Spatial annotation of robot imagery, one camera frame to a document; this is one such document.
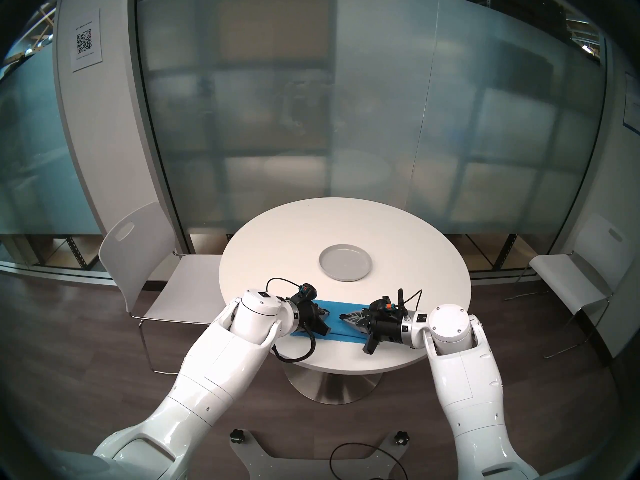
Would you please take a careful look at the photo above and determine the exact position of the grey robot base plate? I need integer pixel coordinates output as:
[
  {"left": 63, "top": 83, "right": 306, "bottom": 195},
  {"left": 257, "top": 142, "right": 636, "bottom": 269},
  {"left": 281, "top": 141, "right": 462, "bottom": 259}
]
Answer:
[{"left": 229, "top": 429, "right": 411, "bottom": 480}]

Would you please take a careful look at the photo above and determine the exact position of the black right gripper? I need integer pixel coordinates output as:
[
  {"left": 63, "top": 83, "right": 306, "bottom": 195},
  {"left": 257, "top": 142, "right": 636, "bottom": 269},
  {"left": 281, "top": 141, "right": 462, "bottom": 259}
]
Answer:
[{"left": 338, "top": 311, "right": 408, "bottom": 356}]

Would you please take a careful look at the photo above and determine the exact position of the white plastic chair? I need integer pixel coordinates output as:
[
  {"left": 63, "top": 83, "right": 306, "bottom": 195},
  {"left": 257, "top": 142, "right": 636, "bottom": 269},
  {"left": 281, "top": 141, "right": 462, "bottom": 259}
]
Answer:
[
  {"left": 504, "top": 214, "right": 628, "bottom": 360},
  {"left": 98, "top": 201, "right": 236, "bottom": 375}
]

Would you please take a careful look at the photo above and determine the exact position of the black metal shelf frame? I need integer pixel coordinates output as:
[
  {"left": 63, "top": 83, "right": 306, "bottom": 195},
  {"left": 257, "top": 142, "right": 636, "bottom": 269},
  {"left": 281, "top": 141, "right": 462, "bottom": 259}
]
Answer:
[
  {"left": 62, "top": 236, "right": 101, "bottom": 271},
  {"left": 497, "top": 234, "right": 518, "bottom": 271}
]

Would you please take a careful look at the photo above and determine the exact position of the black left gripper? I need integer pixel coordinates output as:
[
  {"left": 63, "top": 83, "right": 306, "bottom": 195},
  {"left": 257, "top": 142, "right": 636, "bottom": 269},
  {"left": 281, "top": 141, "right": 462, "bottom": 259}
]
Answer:
[{"left": 295, "top": 301, "right": 332, "bottom": 337}]

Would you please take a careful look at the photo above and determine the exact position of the brushed steel table base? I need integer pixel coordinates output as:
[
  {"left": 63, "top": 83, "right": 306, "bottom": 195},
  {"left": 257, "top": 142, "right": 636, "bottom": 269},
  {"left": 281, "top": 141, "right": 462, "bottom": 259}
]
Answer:
[{"left": 285, "top": 366, "right": 383, "bottom": 405}]

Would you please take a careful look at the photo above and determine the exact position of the thin left camera cable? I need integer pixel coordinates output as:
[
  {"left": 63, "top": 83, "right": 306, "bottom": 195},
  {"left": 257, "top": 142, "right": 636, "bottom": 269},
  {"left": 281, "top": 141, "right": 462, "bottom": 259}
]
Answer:
[{"left": 265, "top": 277, "right": 302, "bottom": 297}]

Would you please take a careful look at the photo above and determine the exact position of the thin camera cable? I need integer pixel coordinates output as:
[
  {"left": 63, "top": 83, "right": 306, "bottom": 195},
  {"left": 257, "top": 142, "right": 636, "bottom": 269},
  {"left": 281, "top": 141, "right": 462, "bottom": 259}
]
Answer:
[
  {"left": 265, "top": 277, "right": 302, "bottom": 297},
  {"left": 396, "top": 288, "right": 424, "bottom": 316}
]

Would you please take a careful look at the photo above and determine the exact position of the black looped floor cable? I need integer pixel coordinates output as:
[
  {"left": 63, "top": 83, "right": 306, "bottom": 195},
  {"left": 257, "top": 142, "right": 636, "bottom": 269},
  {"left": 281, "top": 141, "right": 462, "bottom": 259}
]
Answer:
[{"left": 329, "top": 443, "right": 408, "bottom": 480}]

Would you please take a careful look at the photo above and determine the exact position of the grey round plate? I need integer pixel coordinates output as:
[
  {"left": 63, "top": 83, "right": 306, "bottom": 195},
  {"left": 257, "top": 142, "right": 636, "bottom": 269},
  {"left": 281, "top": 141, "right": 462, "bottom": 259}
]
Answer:
[{"left": 318, "top": 243, "right": 373, "bottom": 283}]

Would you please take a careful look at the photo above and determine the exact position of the thin right camera cable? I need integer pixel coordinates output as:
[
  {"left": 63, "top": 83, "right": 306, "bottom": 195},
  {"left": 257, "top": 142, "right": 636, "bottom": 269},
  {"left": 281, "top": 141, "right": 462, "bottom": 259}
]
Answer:
[{"left": 396, "top": 288, "right": 424, "bottom": 316}]

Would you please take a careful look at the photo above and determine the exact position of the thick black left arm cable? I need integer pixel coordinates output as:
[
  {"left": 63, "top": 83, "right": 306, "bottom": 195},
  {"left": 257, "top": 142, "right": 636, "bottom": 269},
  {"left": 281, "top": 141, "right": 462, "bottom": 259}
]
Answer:
[{"left": 270, "top": 329, "right": 317, "bottom": 366}]

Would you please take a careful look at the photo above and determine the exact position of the blue cloth napkin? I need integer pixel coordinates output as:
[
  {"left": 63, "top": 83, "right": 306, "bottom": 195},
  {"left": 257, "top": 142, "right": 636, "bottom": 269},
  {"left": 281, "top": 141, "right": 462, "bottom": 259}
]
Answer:
[{"left": 290, "top": 299, "right": 381, "bottom": 345}]

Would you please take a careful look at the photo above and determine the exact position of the white QR code sign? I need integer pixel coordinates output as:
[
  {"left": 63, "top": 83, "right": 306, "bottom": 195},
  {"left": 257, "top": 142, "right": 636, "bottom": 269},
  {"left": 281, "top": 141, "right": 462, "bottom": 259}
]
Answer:
[{"left": 71, "top": 9, "right": 104, "bottom": 74}]

